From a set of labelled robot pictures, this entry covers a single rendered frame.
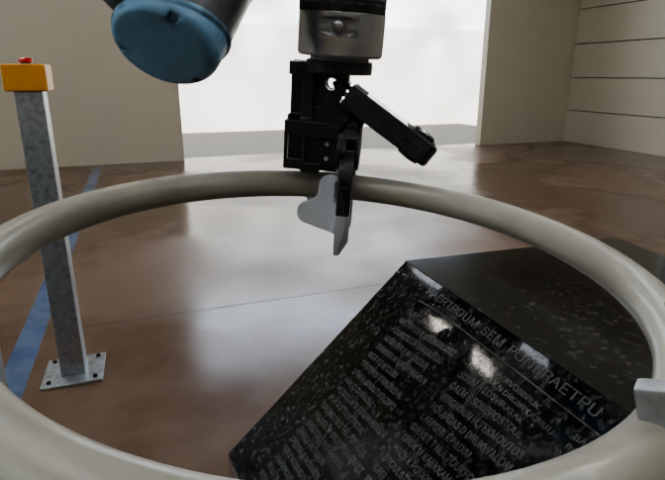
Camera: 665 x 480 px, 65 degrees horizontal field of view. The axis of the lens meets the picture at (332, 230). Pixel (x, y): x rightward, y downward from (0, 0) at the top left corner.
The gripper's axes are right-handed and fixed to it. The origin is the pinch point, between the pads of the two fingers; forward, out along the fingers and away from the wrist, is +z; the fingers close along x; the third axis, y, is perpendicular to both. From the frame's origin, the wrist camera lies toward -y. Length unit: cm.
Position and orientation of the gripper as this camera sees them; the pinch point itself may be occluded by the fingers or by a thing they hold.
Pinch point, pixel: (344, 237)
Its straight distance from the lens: 62.7
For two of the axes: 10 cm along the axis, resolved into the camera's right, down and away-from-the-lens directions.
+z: -0.7, 9.4, 3.5
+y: -9.9, -1.0, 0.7
